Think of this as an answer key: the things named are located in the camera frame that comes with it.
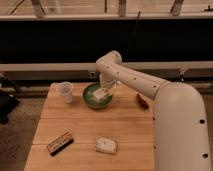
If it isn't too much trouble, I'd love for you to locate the white plastic bottle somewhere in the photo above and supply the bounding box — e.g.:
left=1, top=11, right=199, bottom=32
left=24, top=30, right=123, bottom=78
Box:
left=92, top=88, right=110, bottom=102

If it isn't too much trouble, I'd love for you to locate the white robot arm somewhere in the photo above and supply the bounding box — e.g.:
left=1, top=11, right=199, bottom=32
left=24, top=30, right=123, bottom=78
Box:
left=96, top=51, right=213, bottom=171

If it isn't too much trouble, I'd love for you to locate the green ceramic bowl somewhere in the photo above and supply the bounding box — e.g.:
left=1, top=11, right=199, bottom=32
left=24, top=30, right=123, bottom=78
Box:
left=83, top=83, right=113, bottom=109

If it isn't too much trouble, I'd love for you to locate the small red-brown object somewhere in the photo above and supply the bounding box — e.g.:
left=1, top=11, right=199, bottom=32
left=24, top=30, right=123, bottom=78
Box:
left=137, top=94, right=149, bottom=109

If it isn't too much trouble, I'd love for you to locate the clear plastic measuring cup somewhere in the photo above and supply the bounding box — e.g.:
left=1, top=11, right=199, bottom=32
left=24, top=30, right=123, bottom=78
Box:
left=56, top=82, right=73, bottom=103

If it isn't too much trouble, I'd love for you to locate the white wrapped packet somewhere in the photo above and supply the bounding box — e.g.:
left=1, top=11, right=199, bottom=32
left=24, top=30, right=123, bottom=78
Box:
left=96, top=137, right=117, bottom=154

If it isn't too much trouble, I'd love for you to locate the black object at left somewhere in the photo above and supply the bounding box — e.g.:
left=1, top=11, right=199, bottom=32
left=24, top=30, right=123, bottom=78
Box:
left=0, top=72, right=19, bottom=124

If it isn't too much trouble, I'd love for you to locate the white wall outlet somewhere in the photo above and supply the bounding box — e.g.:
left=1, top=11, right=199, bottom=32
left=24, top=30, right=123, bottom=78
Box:
left=89, top=71, right=96, bottom=79

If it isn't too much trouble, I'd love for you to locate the black cable on wall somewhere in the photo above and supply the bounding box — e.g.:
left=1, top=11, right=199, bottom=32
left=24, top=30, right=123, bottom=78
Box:
left=123, top=9, right=142, bottom=63

